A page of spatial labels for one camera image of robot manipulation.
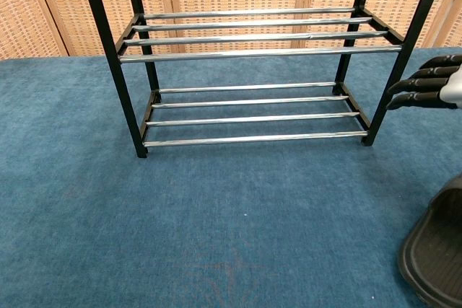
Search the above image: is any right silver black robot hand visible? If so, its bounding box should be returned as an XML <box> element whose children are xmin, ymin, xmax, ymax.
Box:
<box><xmin>385</xmin><ymin>53</ymin><xmax>462</xmax><ymax>111</ymax></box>

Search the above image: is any black rubber slide sandal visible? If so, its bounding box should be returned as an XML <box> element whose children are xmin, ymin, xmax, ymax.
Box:
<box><xmin>398</xmin><ymin>174</ymin><xmax>462</xmax><ymax>308</ymax></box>

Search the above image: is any black chrome-bar shoe rack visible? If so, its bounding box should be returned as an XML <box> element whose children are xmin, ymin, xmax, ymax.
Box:
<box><xmin>76</xmin><ymin>0</ymin><xmax>452</xmax><ymax>159</ymax></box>

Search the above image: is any blue carpet table cover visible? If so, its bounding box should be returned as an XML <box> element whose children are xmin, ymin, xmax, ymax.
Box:
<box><xmin>0</xmin><ymin>47</ymin><xmax>462</xmax><ymax>308</ymax></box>

